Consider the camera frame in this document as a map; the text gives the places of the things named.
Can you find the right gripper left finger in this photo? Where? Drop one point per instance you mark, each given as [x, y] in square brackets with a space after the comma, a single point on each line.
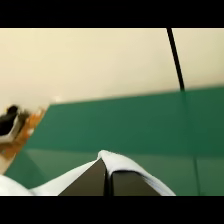
[91, 181]

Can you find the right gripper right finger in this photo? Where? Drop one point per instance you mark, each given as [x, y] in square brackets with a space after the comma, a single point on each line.
[130, 185]

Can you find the pale blue shirt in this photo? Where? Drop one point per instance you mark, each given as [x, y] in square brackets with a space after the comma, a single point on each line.
[123, 163]

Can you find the brown cardboard boxes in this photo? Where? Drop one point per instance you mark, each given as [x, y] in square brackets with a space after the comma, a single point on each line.
[28, 128]

